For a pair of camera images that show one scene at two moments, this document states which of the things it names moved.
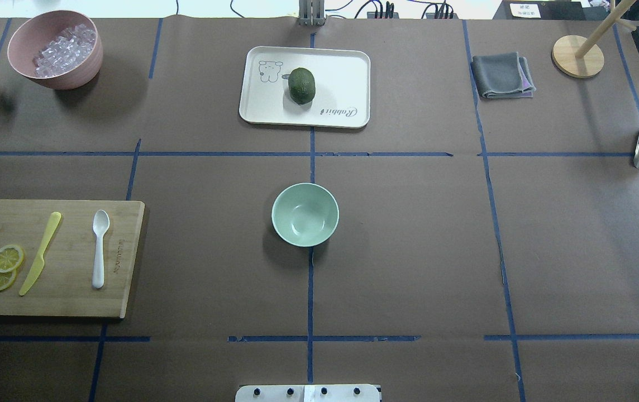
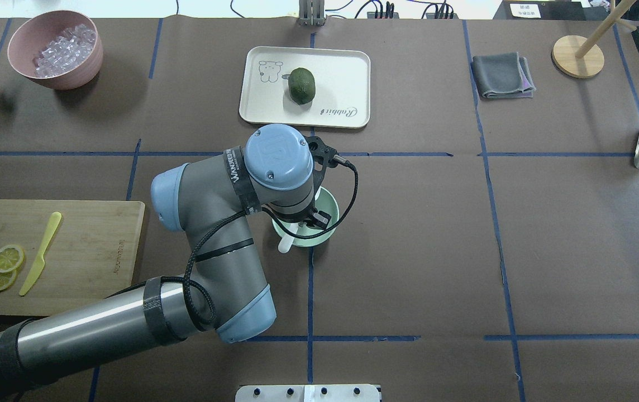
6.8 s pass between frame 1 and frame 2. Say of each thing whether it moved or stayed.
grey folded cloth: stayed
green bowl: stayed
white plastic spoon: moved
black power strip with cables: stayed
